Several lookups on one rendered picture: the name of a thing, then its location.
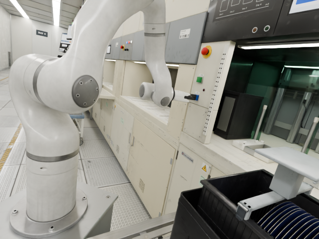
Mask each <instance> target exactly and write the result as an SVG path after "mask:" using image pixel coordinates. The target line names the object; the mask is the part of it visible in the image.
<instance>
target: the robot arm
mask: <svg viewBox="0 0 319 239"><path fill-rule="evenodd" d="M139 11H142V12H143V27H144V51H145V62H146V65H147V67H148V69H149V71H150V73H151V75H152V78H153V80H154V83H146V82H143V83H142V84H141V85H140V89H139V96H140V98H141V99H142V100H148V101H153V102H154V103H155V104H157V105H158V106H159V107H166V106H168V105H169V103H170V101H172V100H174V101H181V102H189V100H196V96H197V95H195V94H189V93H186V92H182V91H178V90H174V88H173V87H172V81H171V76H170V72H169V69H168V67H167V65H166V63H165V34H166V2H165V0H87V1H86V2H85V3H84V5H83V6H82V7H81V8H80V10H79V12H78V13H77V15H76V17H75V19H74V21H73V23H72V27H71V37H72V41H71V44H70V47H69V49H68V50H67V52H66V53H65V54H64V55H63V56H62V57H61V58H59V57H53V56H48V55H41V54H29V55H24V56H22V57H20V58H18V59H17V60H16V61H15V62H14V63H13V64H12V66H11V68H10V71H9V80H8V83H9V92H10V96H11V99H12V102H13V105H14V108H15V110H16V112H17V115H18V117H19V119H20V121H21V124H22V126H23V128H24V131H25V135H26V183H27V195H26V196H25V197H23V198H22V199H21V200H20V201H19V202H17V204H16V205H15V206H14V207H13V209H12V211H11V213H10V217H9V218H10V225H11V228H12V229H13V230H14V231H15V232H16V233H17V234H19V235H21V236H24V237H28V238H43V237H49V236H53V235H56V234H58V233H61V232H63V231H65V230H67V229H69V228H71V227H72V226H74V225H75V224H76V223H77V222H79V221H80V220H81V218H82V217H83V216H84V214H85V212H86V210H87V206H88V199H87V196H86V194H85V193H84V192H83V191H82V190H80V189H79V188H77V187H76V186H77V172H78V158H79V145H80V135H79V132H78V129H77V127H76V125H75V124H74V122H73V121H72V119H71V117H70V116H69V114H78V113H82V112H85V111H87V110H89V109H90V108H92V107H93V106H94V105H95V103H96V102H97V100H98V99H99V96H100V94H101V90H102V85H103V67H104V59H105V55H106V51H107V48H108V46H109V43H110V42H111V40H112V38H113V37H114V35H115V33H116V32H117V30H118V29H119V27H120V26H121V25H122V23H123V22H125V21H126V20H127V19H128V18H130V17H131V16H132V15H134V14H136V13H137V12H139Z"/></svg>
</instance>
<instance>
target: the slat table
mask: <svg viewBox="0 0 319 239"><path fill-rule="evenodd" d="M175 215H176V212H172V213H169V214H166V215H163V216H159V217H156V218H153V219H150V220H147V221H143V222H139V223H136V224H133V225H130V226H127V227H123V228H120V229H117V230H113V231H110V232H107V233H103V234H100V235H97V236H94V237H90V238H87V239H154V238H157V237H160V236H162V235H165V234H168V233H170V232H171V231H172V227H173V223H174V219H175ZM162 239H170V236H167V237H165V238H162Z"/></svg>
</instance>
